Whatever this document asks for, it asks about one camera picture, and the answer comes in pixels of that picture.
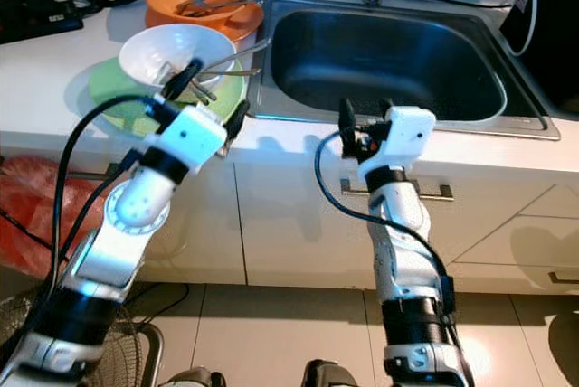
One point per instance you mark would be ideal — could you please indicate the black power strip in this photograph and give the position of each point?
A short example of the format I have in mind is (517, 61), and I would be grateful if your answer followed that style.
(41, 16)

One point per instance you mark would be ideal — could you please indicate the orange plate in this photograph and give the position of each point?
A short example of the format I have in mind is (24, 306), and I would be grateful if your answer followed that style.
(246, 27)

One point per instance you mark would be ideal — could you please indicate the red plastic bag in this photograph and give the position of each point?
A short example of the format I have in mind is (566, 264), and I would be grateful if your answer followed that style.
(32, 215)

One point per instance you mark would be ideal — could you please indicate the stainless steel kitchen sink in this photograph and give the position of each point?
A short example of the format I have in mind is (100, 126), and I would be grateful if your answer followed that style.
(389, 52)

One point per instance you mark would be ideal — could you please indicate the white kitchen cabinet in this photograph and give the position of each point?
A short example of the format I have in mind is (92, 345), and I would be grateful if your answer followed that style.
(289, 224)

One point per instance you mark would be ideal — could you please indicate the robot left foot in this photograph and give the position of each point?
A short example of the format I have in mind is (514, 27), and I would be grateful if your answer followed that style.
(185, 378)

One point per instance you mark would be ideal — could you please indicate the white bowl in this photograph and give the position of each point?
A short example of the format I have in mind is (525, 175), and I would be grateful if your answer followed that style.
(167, 48)

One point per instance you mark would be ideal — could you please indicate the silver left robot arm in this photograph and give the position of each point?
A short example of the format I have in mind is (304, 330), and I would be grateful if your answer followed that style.
(140, 206)

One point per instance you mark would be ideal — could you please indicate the black countertop appliance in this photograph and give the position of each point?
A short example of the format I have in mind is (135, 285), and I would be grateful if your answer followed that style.
(556, 43)

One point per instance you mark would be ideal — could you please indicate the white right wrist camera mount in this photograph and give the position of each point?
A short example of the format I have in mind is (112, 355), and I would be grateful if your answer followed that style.
(407, 129)

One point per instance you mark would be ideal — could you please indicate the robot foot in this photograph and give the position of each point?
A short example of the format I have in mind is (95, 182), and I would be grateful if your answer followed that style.
(330, 376)
(185, 378)

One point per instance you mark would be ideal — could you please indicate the metal fork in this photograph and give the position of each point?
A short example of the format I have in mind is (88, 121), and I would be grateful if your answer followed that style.
(244, 71)

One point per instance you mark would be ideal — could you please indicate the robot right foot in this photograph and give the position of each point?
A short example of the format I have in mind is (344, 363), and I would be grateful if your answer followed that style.
(330, 376)

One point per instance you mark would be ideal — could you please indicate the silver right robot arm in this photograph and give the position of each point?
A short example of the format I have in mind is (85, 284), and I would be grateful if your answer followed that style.
(398, 251)

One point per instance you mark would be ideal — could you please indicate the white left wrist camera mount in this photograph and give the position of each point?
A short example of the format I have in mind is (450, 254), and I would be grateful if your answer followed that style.
(194, 138)

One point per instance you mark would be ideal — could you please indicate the light green plate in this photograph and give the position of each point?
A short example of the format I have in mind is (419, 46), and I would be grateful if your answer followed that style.
(122, 102)

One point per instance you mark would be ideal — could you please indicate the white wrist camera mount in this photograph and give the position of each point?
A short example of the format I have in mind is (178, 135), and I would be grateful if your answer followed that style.
(407, 129)
(194, 138)

